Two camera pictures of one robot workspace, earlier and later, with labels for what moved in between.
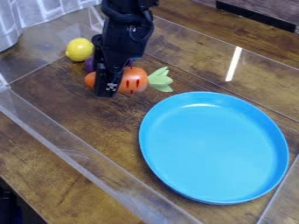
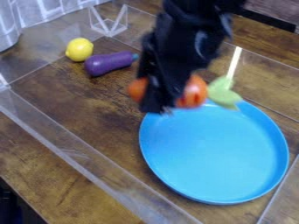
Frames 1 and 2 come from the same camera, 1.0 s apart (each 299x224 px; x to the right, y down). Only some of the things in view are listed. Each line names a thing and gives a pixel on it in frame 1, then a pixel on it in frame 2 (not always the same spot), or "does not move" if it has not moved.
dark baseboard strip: [256, 16] does not move
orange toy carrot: [135, 80] -> [200, 94]
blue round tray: [216, 146] does not move
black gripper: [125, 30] -> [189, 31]
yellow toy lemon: [78, 49] does not move
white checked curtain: [22, 13] does not move
